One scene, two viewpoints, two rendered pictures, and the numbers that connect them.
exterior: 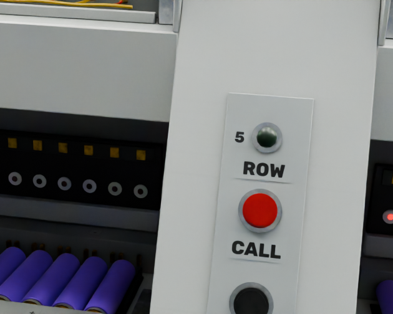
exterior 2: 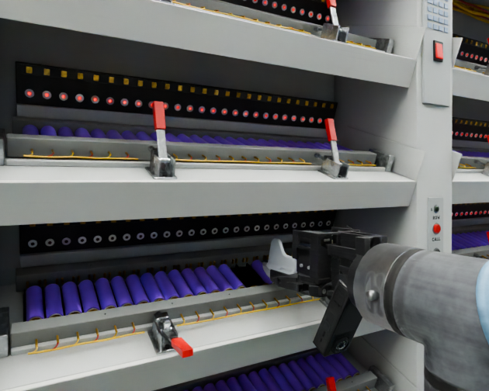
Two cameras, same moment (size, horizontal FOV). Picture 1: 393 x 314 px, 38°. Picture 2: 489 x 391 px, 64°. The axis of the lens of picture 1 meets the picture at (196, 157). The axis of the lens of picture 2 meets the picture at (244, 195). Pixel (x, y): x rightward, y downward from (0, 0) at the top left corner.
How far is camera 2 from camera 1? 0.64 m
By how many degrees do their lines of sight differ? 37
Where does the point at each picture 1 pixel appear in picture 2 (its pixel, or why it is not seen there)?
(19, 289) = not seen: hidden behind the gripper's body
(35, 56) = (383, 191)
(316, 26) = (442, 177)
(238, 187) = (431, 223)
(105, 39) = (401, 184)
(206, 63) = (423, 189)
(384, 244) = not seen: hidden behind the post
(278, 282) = (440, 246)
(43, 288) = not seen: hidden behind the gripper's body
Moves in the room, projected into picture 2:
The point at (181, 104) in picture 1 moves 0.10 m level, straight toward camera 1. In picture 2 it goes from (418, 202) to (485, 203)
